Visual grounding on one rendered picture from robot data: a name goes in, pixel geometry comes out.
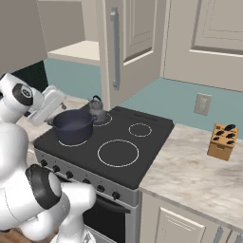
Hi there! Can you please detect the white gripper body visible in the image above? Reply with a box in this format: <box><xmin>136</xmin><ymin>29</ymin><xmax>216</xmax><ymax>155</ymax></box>
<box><xmin>26</xmin><ymin>85</ymin><xmax>67</xmax><ymax>126</ymax></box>

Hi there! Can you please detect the beige open wall cabinet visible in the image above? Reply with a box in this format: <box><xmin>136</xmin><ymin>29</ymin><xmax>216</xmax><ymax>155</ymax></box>
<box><xmin>35</xmin><ymin>0</ymin><xmax>103</xmax><ymax>67</ymax></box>

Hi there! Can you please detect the beige open cabinet door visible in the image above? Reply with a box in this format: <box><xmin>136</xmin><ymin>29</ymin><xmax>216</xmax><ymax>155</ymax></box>
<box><xmin>96</xmin><ymin>0</ymin><xmax>172</xmax><ymax>112</ymax></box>

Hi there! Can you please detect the black oven door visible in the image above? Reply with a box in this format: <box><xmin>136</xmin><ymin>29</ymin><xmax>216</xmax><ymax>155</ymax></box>
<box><xmin>81</xmin><ymin>189</ymin><xmax>140</xmax><ymax>243</ymax></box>

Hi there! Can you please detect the grey kettle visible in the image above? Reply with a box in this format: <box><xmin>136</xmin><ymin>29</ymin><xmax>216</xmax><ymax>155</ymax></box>
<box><xmin>86</xmin><ymin>94</ymin><xmax>107</xmax><ymax>124</ymax></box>

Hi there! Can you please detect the beige closed cabinet door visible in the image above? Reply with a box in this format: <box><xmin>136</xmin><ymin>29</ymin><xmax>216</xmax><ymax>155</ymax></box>
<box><xmin>162</xmin><ymin>0</ymin><xmax>243</xmax><ymax>93</ymax></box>

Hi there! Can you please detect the dark blue pot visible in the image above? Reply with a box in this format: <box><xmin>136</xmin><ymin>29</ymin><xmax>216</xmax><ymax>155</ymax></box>
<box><xmin>51</xmin><ymin>108</ymin><xmax>97</xmax><ymax>147</ymax></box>

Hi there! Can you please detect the black stove with oven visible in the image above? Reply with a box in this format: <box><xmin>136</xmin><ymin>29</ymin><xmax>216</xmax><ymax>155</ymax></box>
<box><xmin>32</xmin><ymin>105</ymin><xmax>176</xmax><ymax>243</ymax></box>

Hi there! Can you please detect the wooden knife block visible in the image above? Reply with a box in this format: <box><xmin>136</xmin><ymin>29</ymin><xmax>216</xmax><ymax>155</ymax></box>
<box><xmin>206</xmin><ymin>122</ymin><xmax>240</xmax><ymax>162</ymax></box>

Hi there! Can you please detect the beige wall outlet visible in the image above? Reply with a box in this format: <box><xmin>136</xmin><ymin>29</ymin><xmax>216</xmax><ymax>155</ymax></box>
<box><xmin>193</xmin><ymin>92</ymin><xmax>214</xmax><ymax>117</ymax></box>

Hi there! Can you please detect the beige base cabinet door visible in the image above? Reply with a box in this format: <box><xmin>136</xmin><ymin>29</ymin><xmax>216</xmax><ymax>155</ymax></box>
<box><xmin>154</xmin><ymin>206</ymin><xmax>207</xmax><ymax>243</ymax></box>

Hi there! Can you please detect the black oven door handle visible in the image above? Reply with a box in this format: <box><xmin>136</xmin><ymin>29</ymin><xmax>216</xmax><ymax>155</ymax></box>
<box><xmin>94</xmin><ymin>195</ymin><xmax>131</xmax><ymax>215</ymax></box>

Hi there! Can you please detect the grey cabinet door handle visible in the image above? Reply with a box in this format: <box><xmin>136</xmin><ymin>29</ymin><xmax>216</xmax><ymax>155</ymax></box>
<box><xmin>109</xmin><ymin>7</ymin><xmax>122</xmax><ymax>92</ymax></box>

